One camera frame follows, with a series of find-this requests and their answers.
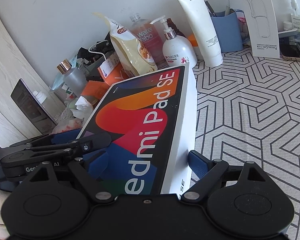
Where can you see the yellow snack bag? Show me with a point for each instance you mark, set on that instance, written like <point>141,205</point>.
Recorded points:
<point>126,52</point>

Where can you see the white pump bottle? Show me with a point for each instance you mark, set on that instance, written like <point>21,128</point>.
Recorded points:
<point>177,52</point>

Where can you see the blue face mask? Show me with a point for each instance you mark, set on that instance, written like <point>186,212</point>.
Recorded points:
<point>56,85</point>

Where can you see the colourful tablet box lid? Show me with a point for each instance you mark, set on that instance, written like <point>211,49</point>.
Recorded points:
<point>140,120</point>

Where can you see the black adapter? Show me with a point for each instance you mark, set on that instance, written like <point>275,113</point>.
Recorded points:
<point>89,56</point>

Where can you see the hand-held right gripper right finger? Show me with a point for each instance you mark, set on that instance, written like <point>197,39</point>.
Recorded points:
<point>197,162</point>

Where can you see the tall white carton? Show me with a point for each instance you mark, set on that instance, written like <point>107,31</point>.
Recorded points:
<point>257,17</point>

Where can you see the plastic bag with red contents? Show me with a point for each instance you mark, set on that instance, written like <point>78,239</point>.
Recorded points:
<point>69,125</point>

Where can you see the brown bottle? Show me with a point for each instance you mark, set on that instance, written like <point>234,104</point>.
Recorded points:
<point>175,26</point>

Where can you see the orange round container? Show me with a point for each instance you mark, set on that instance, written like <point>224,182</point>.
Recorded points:
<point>193,42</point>

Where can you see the white cosmetic tube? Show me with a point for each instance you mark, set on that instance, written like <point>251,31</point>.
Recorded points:
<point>202,30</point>

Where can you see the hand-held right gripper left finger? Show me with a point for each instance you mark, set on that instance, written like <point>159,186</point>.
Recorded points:
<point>98,163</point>

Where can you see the standing tablet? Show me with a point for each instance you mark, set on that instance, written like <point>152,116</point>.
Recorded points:
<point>29,110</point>

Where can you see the orange box with white label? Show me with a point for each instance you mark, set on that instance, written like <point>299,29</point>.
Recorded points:
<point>109,70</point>

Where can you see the light wooden cabinet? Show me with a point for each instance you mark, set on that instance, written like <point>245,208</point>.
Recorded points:
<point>4,67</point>

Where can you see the pink clear bottle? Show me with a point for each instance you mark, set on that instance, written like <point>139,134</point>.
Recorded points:
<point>146,40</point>

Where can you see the crumpled white tissue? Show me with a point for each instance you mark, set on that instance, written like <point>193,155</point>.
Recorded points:
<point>82,105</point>

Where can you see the dark tray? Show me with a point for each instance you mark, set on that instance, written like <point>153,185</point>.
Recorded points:
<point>286,52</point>

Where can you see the small clear spray bottle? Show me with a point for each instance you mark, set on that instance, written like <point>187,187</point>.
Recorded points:
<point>297,21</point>

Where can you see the blue pen holder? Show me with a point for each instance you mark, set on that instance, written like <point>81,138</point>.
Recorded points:
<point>227,32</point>

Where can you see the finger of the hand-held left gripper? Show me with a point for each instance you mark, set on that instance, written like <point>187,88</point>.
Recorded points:
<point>64,138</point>
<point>97,141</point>

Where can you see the frosted bottle with gold cap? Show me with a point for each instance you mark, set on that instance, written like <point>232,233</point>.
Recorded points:
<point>73,80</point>

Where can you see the black pen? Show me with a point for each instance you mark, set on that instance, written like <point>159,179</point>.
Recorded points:
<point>211,9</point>

